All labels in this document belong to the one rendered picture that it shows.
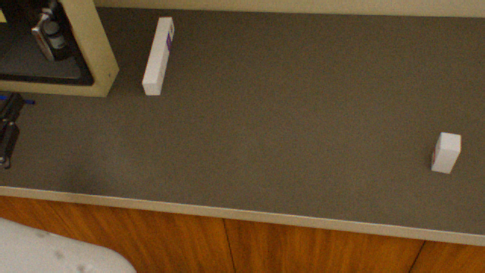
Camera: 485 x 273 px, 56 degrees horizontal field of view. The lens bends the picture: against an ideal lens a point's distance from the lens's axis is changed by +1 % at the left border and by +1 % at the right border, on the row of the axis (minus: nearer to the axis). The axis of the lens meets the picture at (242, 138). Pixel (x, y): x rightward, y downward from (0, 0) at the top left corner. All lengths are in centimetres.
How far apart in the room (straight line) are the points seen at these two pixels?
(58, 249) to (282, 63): 89
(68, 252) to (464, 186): 81
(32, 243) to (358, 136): 79
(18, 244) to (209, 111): 74
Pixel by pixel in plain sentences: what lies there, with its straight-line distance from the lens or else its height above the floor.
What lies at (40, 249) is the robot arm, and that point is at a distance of 50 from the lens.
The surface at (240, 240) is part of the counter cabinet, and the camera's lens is 117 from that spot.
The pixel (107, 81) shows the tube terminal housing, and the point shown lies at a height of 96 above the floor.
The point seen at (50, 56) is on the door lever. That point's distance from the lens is 113.
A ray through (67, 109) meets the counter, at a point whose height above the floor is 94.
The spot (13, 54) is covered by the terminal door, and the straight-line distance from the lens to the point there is 127.
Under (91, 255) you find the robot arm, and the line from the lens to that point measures 52.
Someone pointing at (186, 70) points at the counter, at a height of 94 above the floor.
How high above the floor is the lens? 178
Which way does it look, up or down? 51 degrees down
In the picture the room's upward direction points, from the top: 7 degrees counter-clockwise
